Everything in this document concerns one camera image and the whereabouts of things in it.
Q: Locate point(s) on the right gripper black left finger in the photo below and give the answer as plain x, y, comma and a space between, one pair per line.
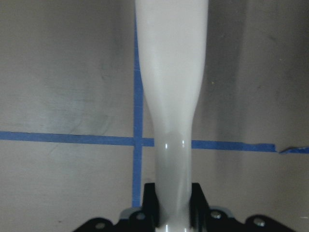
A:
150, 203

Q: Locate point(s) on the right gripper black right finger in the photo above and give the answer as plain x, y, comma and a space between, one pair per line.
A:
199, 207

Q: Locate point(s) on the white brush black bristles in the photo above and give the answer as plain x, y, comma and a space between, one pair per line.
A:
172, 38

